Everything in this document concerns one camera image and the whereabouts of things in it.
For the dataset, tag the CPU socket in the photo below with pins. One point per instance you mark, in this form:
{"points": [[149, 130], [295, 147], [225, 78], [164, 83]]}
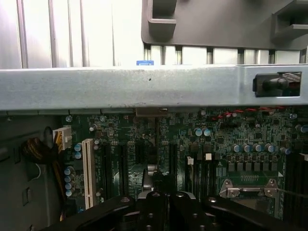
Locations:
{"points": [[247, 190]]}

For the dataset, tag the white PCI expansion slot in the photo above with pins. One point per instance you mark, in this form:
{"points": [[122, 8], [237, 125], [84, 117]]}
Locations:
{"points": [[87, 173]]}

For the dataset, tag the long black expansion slot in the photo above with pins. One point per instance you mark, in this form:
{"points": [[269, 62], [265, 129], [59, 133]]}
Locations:
{"points": [[122, 168], [173, 158], [107, 170]]}

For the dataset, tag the black open PC case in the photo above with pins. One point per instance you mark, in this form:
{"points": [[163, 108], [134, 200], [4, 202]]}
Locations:
{"points": [[120, 86]]}

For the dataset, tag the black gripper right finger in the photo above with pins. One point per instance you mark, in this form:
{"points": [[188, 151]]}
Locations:
{"points": [[192, 214]]}

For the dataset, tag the grey parts rack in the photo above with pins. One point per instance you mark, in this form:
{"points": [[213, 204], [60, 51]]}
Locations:
{"points": [[216, 21]]}

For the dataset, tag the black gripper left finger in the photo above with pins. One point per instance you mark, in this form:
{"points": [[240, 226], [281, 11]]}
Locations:
{"points": [[151, 211]]}

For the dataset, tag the green motherboard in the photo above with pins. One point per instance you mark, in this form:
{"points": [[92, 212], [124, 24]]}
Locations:
{"points": [[240, 134]]}

